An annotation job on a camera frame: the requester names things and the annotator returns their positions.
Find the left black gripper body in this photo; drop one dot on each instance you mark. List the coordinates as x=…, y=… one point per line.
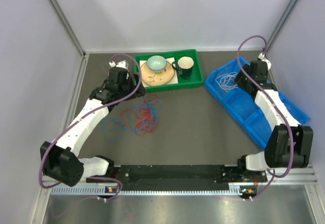
x=129, y=87

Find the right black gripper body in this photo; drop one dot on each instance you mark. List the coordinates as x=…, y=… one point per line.
x=242, y=82

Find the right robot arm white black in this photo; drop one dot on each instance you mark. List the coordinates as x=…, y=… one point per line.
x=289, y=144

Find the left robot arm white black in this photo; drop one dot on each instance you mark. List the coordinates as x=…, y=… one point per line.
x=60, y=159

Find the peach ceramic plate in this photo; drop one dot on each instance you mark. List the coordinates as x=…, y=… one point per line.
x=157, y=76

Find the blue plastic divided bin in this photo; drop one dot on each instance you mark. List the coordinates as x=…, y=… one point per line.
x=241, y=105

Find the light blue ceramic bowl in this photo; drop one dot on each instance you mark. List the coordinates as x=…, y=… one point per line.
x=156, y=63

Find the green plastic tray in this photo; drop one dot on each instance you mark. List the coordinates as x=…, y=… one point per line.
x=168, y=78

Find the dark green mug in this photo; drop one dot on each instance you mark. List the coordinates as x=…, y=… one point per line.
x=184, y=67

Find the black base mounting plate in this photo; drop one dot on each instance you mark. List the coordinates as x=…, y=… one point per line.
x=182, y=177

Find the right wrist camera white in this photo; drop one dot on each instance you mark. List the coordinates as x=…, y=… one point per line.
x=262, y=57

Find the grey slotted cable duct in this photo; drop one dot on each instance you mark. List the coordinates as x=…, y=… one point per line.
x=101, y=190

